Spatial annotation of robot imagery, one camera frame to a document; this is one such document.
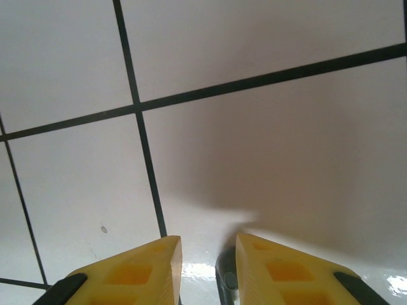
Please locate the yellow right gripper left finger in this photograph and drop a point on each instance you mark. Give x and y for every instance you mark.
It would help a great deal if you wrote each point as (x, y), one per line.
(127, 279)

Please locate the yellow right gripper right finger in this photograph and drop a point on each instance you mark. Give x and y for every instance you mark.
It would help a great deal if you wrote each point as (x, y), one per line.
(286, 279)

